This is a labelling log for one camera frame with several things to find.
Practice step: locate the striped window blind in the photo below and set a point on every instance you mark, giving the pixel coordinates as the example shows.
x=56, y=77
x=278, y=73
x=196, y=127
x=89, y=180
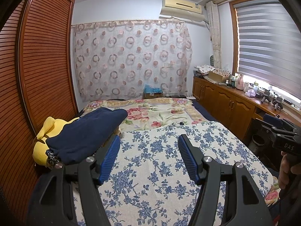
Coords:
x=265, y=49

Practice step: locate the purple tissue pack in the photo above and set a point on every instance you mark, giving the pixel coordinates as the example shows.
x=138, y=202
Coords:
x=250, y=93

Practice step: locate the wooden cabinet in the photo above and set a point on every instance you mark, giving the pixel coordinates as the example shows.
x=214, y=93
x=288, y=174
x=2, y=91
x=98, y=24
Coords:
x=225, y=101

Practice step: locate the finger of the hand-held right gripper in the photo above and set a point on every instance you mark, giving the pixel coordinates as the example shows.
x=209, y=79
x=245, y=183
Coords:
x=274, y=121
x=264, y=129

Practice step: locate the small grey tripod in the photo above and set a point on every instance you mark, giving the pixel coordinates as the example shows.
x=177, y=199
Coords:
x=265, y=95
x=278, y=101

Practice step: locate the pink floral blanket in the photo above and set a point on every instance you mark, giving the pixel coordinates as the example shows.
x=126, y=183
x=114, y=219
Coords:
x=152, y=113

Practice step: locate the navy printed t-shirt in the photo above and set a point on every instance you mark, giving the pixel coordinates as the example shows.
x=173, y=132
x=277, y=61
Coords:
x=89, y=131

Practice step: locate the circle-print sheer curtain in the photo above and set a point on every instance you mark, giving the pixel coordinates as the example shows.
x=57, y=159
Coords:
x=131, y=61

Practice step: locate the circle-print dark garment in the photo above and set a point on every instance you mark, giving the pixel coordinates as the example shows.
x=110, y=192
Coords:
x=53, y=159

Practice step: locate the open cardboard box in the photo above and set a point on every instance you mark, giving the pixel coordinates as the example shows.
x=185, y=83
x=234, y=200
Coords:
x=217, y=76

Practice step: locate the dark blue bed sheet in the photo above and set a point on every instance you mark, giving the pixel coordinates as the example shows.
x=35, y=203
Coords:
x=204, y=110

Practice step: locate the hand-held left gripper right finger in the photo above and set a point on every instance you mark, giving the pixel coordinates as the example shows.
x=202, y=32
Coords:
x=189, y=160

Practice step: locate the folded floral cloth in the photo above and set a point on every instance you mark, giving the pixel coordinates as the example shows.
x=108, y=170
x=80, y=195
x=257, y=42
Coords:
x=204, y=69

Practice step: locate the blue floral cloth cover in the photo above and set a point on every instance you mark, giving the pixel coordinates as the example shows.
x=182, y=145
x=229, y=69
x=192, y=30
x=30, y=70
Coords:
x=152, y=169

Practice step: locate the person's right hand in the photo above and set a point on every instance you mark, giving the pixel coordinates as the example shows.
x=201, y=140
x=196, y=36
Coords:
x=285, y=171

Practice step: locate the beige patterned drape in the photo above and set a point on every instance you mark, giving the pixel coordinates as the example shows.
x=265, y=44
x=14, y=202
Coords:
x=215, y=33

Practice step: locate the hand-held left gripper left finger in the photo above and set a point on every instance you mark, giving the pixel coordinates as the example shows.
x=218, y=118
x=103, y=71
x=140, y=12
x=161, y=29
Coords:
x=109, y=160

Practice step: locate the wall air conditioner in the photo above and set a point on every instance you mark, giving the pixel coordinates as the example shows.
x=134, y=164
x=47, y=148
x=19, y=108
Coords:
x=182, y=8

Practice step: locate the small cardboard box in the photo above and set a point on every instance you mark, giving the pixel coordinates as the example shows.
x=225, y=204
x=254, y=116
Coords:
x=152, y=95

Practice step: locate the dark round bin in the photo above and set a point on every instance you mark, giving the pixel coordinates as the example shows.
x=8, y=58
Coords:
x=258, y=140

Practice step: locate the wooden louvered wardrobe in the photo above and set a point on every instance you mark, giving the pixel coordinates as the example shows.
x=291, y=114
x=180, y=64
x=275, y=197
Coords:
x=35, y=63

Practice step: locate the dark round fan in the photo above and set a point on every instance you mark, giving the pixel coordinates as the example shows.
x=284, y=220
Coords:
x=212, y=60

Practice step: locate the yellow plush toy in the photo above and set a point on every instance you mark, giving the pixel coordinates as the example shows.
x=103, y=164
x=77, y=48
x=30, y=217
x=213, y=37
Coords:
x=42, y=150

